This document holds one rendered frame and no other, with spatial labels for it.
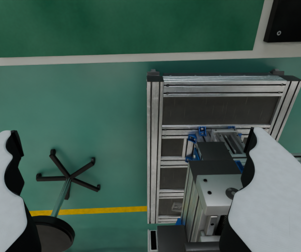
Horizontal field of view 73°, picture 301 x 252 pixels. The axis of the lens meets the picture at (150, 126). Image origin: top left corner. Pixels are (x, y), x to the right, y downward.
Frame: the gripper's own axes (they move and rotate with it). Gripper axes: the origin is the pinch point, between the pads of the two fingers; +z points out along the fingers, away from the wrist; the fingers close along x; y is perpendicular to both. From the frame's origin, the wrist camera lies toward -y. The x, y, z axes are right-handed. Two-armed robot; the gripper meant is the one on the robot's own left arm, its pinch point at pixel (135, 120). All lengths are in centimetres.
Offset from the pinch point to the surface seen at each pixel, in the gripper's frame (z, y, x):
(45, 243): 59, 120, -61
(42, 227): 59, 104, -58
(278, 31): 38.2, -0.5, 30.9
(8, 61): 40, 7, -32
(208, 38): 40.2, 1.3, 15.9
